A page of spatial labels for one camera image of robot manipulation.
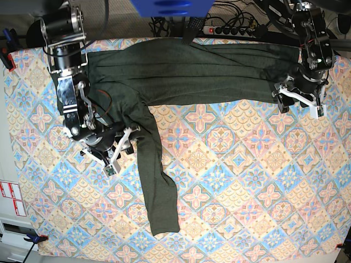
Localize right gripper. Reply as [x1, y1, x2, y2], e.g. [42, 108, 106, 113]
[81, 126, 140, 175]

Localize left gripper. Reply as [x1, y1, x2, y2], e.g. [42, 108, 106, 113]
[272, 70, 326, 113]

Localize dark green long-sleeve shirt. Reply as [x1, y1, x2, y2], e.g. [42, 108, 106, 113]
[86, 38, 300, 235]

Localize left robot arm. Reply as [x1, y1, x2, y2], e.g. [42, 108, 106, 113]
[263, 1, 335, 119]

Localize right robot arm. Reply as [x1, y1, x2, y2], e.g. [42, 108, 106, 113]
[41, 1, 140, 176]

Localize colourful patterned tablecloth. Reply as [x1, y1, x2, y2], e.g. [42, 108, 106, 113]
[1, 49, 350, 262]

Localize white power strip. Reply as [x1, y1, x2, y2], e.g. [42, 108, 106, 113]
[202, 26, 253, 37]

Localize red white stickers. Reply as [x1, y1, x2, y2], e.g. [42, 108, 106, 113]
[1, 181, 26, 217]

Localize blue clamp bottom left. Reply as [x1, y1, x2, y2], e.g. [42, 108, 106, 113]
[23, 234, 49, 263]

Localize black remote control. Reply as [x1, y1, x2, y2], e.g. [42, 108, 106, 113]
[182, 17, 205, 45]

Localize black clamp bottom right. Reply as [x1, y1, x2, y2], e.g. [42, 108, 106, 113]
[336, 243, 351, 250]

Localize black round stool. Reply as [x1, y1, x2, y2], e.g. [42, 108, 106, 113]
[26, 20, 46, 48]

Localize blue plastic box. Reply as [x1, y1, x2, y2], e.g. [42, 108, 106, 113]
[131, 0, 214, 18]

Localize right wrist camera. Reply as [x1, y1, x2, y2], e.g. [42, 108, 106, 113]
[103, 161, 121, 176]

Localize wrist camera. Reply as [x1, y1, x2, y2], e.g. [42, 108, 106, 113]
[103, 161, 121, 176]
[309, 104, 326, 119]

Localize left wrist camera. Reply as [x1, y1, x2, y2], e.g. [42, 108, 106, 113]
[309, 104, 326, 119]

